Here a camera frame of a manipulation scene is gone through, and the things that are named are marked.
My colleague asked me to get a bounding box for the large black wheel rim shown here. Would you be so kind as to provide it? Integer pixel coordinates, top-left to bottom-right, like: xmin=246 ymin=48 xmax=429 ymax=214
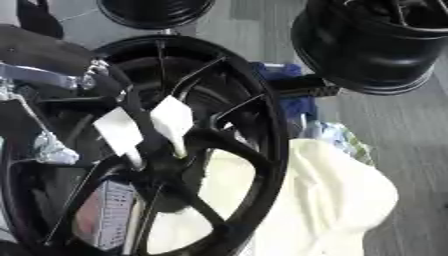
xmin=288 ymin=0 xmax=448 ymax=97

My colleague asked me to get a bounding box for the white cloth bundle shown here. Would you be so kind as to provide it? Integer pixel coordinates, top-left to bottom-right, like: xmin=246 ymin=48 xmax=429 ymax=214
xmin=122 ymin=137 xmax=401 ymax=256

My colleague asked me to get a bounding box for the white pin with thin stem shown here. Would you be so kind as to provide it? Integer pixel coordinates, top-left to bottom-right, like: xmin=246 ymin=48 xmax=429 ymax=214
xmin=148 ymin=95 xmax=196 ymax=160
xmin=91 ymin=106 xmax=147 ymax=170

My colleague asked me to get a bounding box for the grey perforated panel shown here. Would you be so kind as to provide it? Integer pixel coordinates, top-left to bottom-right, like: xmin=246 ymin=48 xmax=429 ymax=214
xmin=73 ymin=179 xmax=140 ymax=252

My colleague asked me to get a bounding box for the black spoked wheel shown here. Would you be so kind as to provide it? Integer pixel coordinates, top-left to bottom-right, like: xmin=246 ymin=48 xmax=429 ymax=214
xmin=0 ymin=34 xmax=293 ymax=256

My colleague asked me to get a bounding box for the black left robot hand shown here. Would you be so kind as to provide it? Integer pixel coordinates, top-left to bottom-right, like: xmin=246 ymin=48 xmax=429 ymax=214
xmin=36 ymin=65 xmax=172 ymax=152

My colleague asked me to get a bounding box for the green and white patterned bag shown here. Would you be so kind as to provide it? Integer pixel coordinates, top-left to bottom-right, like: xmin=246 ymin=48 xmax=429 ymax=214
xmin=302 ymin=121 xmax=377 ymax=167

